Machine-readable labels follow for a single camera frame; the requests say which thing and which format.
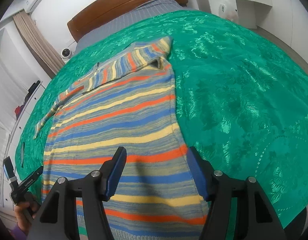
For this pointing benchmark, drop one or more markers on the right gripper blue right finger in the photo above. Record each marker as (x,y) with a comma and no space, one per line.
(202,173)

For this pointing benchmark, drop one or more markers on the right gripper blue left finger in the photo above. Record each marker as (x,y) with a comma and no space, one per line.
(111,172)

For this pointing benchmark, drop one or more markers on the striped knit sweater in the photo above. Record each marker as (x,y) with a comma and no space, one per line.
(129,101)

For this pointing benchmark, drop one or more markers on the person's left hand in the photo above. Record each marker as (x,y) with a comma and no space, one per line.
(23,222)

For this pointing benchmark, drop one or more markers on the white low cabinet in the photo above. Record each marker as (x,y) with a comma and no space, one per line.
(9,140)

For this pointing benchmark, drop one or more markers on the black smartphone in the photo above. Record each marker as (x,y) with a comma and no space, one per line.
(22,154)

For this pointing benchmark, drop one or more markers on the green bed cover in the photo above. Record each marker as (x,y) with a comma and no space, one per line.
(241,101)

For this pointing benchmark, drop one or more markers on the red item on cabinet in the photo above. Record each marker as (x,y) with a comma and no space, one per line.
(18,111)

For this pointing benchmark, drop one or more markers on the black item on cabinet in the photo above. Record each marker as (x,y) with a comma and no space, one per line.
(31,90)

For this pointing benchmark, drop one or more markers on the beige curtain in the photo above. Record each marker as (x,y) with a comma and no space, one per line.
(44,53)

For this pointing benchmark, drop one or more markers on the white plastic bag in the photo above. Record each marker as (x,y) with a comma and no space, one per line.
(228,11)

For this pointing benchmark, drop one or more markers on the grey checked bed sheet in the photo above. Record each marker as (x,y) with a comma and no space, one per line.
(146,10)

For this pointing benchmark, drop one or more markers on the white desk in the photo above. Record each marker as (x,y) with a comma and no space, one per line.
(242,12)

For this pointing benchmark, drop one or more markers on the white wardrobe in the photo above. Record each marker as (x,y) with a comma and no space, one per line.
(288,21)

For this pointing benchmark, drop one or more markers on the wooden headboard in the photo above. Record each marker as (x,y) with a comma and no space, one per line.
(101,12)

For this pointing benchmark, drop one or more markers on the white round security camera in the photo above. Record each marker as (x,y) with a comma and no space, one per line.
(66,54)

